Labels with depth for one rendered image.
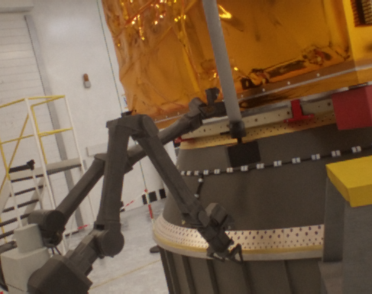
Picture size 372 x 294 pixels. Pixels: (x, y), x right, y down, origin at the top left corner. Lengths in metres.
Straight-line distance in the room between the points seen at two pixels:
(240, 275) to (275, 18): 1.08
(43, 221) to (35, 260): 0.12
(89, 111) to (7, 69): 1.82
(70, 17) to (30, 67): 1.48
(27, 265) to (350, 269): 0.89
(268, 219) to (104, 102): 8.42
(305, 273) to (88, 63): 8.75
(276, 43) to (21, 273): 1.19
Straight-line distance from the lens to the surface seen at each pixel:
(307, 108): 1.95
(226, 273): 2.05
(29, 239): 1.49
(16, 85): 9.58
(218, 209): 1.61
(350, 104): 1.67
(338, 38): 1.60
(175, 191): 1.49
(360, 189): 1.08
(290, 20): 1.71
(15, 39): 9.81
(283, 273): 1.90
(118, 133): 1.37
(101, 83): 10.15
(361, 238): 1.12
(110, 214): 1.34
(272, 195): 1.92
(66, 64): 10.00
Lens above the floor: 1.75
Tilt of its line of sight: 3 degrees down
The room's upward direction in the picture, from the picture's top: 13 degrees counter-clockwise
